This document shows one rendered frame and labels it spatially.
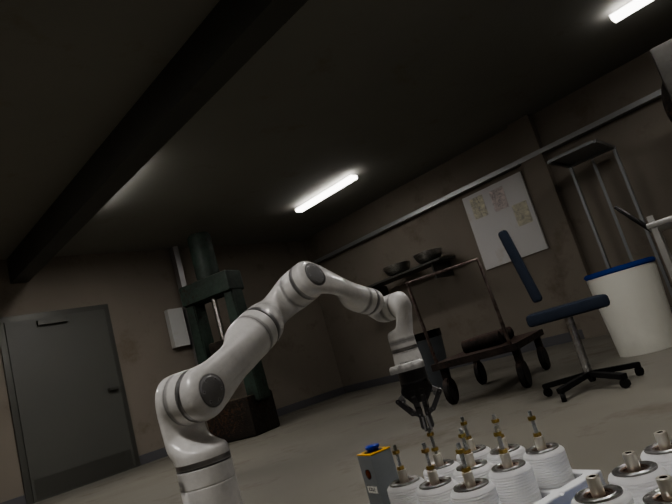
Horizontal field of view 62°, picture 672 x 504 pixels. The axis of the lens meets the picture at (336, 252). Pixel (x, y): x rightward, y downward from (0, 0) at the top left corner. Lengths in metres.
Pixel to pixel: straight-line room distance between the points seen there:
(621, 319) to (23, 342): 6.47
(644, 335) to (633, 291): 0.33
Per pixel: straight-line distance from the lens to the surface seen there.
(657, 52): 6.06
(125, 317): 8.32
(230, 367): 1.02
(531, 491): 1.35
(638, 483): 1.13
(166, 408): 1.00
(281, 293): 1.29
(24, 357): 7.77
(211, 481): 0.98
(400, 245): 8.94
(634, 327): 4.76
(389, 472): 1.62
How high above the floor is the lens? 0.57
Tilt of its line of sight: 11 degrees up
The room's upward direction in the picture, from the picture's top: 16 degrees counter-clockwise
